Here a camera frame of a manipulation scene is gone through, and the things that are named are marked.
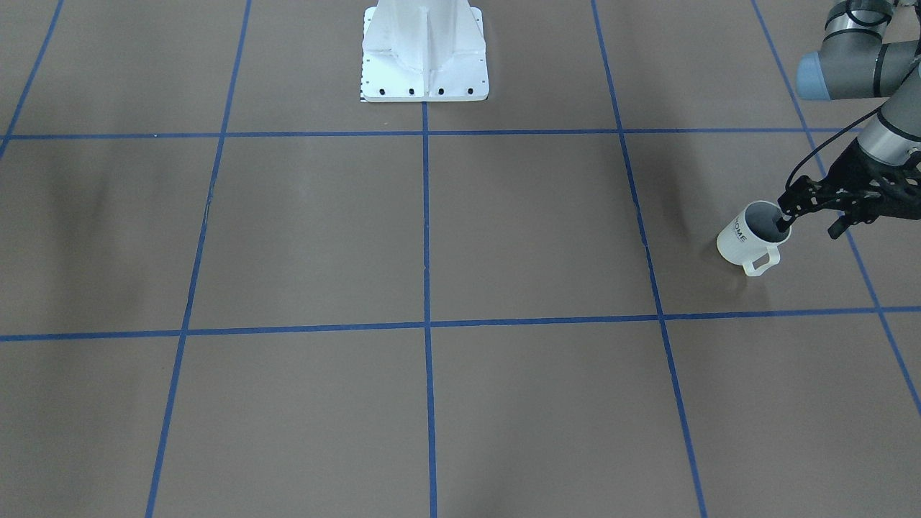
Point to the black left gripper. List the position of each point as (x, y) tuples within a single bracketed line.
[(852, 171)]

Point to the white ribbed HOME mug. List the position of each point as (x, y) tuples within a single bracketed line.
[(752, 239)]

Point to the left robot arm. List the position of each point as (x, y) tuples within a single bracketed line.
[(854, 62)]

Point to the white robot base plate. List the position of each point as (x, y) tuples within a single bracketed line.
[(423, 51)]

